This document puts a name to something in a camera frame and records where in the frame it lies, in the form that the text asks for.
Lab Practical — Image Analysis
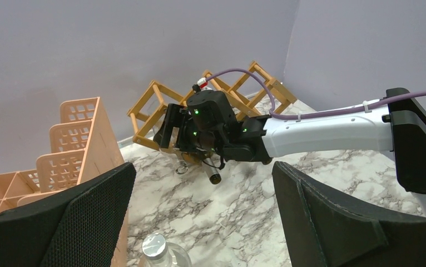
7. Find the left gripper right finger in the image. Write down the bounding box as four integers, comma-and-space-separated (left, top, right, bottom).
272, 161, 426, 266

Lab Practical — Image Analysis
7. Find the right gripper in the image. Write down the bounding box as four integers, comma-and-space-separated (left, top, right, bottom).
160, 103, 200, 153

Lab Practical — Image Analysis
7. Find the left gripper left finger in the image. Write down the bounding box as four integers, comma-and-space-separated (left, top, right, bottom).
0, 162, 136, 266

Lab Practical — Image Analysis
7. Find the clear square glass bottle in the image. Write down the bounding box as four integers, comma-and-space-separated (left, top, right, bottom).
153, 125, 189, 175

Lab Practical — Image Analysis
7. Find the wooden wine rack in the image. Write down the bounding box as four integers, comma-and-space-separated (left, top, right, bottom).
127, 61, 298, 150

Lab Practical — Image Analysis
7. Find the clear bottle dark label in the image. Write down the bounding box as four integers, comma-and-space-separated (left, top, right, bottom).
138, 233, 192, 267

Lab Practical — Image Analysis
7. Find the green Primitivo wine bottle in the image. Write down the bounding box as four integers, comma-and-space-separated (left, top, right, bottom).
181, 151, 222, 185

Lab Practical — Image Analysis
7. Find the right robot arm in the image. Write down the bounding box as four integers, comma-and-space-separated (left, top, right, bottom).
153, 88, 426, 216

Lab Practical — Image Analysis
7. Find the pink plastic organizer rack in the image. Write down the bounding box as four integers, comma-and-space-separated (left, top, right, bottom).
0, 97, 131, 267

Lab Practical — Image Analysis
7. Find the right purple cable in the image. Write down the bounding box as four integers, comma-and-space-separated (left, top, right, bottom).
204, 68, 426, 121

